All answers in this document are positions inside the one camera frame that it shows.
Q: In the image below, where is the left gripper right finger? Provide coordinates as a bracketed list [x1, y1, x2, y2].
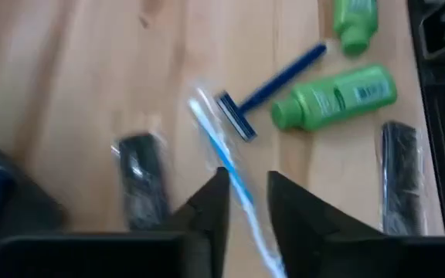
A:
[267, 171, 445, 278]

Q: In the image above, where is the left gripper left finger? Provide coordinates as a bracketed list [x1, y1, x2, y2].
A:
[0, 166, 231, 278]

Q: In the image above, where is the blue toothbrush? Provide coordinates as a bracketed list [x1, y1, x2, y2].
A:
[186, 79, 289, 278]

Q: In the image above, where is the black wrapped comb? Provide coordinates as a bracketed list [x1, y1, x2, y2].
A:
[110, 131, 173, 232]
[376, 120, 430, 236]

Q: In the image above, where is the green Pert shampoo bottle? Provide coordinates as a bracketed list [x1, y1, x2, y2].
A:
[270, 63, 399, 133]
[332, 0, 380, 57]

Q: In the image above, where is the small black camera box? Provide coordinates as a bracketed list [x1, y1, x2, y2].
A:
[417, 0, 445, 61]

